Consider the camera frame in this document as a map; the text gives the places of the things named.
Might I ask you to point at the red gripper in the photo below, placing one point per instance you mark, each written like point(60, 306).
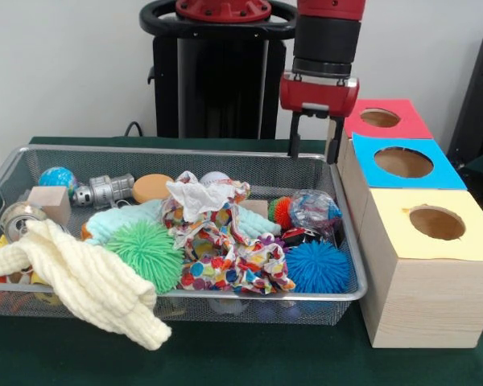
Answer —
point(318, 96)

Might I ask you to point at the crushed clear water bottle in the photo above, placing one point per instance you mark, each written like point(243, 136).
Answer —
point(314, 211)

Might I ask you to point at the blue spiky ball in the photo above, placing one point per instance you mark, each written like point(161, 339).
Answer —
point(318, 267)

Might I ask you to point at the colourful patterned cloth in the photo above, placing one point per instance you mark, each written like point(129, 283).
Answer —
point(197, 197)
point(233, 269)

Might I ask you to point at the mint green cloth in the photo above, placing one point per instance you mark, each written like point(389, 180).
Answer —
point(113, 221)

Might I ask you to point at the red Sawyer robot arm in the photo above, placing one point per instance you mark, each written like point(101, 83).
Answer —
point(328, 36)

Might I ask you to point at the shallow clear mesh bin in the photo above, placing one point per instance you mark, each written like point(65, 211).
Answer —
point(342, 273)

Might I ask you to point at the wooden box with three holes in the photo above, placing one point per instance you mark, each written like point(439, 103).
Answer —
point(427, 297)

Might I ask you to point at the orange spiky ball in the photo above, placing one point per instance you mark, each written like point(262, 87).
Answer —
point(282, 211)

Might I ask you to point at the pale pink ball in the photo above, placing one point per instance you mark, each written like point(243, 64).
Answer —
point(213, 176)

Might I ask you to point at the purple spiky ball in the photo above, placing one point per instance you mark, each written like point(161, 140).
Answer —
point(272, 241)

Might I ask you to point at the tan round bun toy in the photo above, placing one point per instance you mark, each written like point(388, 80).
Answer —
point(151, 188)

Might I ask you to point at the green spiky ball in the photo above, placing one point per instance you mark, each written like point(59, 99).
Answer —
point(149, 253)

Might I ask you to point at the small blue globe ball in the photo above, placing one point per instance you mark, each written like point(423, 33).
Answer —
point(58, 178)

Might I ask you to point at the pale yellow cloth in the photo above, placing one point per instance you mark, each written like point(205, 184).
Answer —
point(80, 277)

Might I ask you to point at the small wooden cube block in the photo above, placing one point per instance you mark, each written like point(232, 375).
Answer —
point(48, 205)

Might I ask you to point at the round silver tin can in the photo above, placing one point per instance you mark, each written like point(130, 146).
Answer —
point(20, 221)

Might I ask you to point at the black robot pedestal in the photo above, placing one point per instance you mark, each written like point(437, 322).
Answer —
point(217, 80)

